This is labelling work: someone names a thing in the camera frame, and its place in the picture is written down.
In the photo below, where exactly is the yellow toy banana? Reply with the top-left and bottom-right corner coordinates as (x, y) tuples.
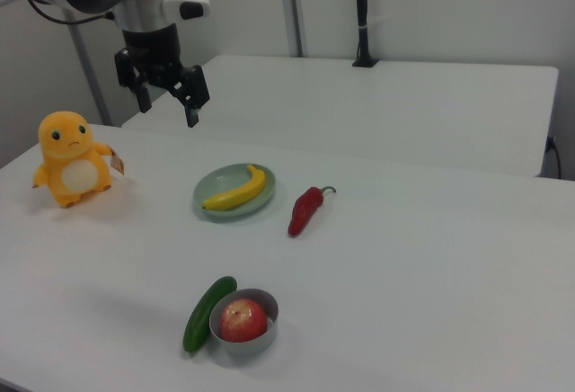
(200, 164), (267, 212)

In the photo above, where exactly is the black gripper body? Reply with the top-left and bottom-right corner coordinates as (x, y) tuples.
(121, 22), (186, 93)

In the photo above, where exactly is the black camera pole with clamp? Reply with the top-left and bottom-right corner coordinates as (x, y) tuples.
(351, 0), (381, 68)

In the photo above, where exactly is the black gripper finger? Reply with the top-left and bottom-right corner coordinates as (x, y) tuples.
(113, 48), (153, 115)
(169, 64), (212, 129)

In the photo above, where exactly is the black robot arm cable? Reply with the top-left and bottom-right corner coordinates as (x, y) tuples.
(24, 0), (116, 27)

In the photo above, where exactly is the red chili pepper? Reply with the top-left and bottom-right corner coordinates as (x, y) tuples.
(287, 185), (338, 238)

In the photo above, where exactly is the green toy cucumber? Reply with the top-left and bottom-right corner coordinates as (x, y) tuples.
(181, 275), (238, 353)

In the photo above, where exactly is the red toy apple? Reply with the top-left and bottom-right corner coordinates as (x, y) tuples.
(218, 298), (269, 343)

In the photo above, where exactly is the white side table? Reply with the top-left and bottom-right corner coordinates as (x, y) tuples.
(120, 53), (560, 178)

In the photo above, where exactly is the round metal bowl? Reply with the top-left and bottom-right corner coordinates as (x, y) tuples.
(208, 288), (279, 357)

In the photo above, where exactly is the green plastic plate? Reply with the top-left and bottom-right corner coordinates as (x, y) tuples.
(192, 163), (277, 221)

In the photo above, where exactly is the orange plush toy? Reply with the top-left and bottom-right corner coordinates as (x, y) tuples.
(31, 111), (127, 209)

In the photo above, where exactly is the grey partition post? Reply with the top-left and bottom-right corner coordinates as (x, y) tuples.
(61, 8), (114, 128)
(274, 0), (309, 58)

